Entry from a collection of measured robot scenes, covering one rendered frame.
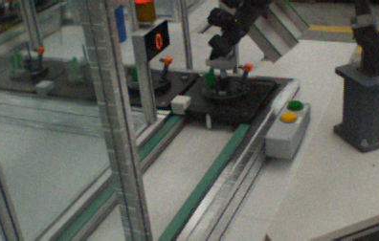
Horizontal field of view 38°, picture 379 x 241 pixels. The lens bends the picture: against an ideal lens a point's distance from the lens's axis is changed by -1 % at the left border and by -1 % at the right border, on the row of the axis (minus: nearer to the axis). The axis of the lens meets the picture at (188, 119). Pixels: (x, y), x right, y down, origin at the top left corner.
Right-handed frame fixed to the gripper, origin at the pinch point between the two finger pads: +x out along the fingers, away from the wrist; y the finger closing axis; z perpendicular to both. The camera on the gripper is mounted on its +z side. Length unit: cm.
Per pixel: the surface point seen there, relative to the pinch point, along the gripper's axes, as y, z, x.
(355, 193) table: 23, -49, -9
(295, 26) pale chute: -47.7, -13.5, 1.7
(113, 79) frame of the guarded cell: 84, 4, -38
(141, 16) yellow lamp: 21.4, 19.1, -5.0
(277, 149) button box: 19.2, -28.8, -0.2
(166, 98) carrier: 7.2, 2.4, 21.0
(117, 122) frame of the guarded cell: 84, 0, -33
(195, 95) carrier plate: 2.8, -3.5, 16.0
